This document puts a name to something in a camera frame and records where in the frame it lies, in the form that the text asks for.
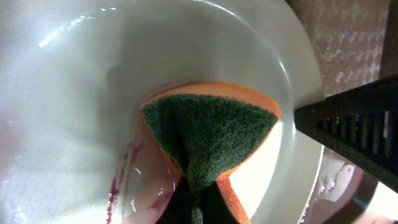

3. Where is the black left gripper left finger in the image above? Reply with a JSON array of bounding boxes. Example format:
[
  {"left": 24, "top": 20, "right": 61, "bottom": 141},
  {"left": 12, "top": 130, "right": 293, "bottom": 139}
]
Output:
[{"left": 156, "top": 177, "right": 193, "bottom": 224}]

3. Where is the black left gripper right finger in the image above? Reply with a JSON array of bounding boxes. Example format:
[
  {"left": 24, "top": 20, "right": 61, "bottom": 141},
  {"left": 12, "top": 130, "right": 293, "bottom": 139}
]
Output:
[{"left": 201, "top": 182, "right": 239, "bottom": 224}]

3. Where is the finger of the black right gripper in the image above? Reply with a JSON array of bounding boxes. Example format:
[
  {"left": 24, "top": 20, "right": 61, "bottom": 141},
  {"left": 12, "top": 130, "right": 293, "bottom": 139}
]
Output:
[{"left": 294, "top": 75, "right": 397, "bottom": 191}]

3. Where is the orange green scrub sponge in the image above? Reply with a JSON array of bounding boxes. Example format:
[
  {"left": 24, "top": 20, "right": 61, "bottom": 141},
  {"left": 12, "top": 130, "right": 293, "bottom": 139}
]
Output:
[{"left": 141, "top": 82, "right": 281, "bottom": 223}]

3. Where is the white plate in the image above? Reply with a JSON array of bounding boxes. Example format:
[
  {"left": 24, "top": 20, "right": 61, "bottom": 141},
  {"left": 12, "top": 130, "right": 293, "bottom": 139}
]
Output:
[{"left": 1, "top": 1, "right": 323, "bottom": 223}]

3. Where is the large dark brown tray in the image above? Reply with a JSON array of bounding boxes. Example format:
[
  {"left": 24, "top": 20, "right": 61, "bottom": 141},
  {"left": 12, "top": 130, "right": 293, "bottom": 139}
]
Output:
[{"left": 288, "top": 0, "right": 397, "bottom": 223}]

